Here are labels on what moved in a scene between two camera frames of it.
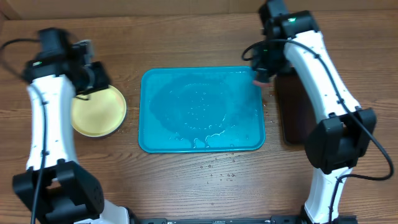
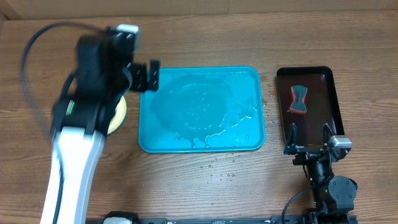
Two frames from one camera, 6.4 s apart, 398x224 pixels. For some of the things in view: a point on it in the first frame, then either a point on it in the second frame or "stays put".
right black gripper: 262,66 → 293,145
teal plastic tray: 200,109 stays put
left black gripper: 103,81 → 138,72
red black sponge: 264,84 → 298,104
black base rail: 272,219 stays put
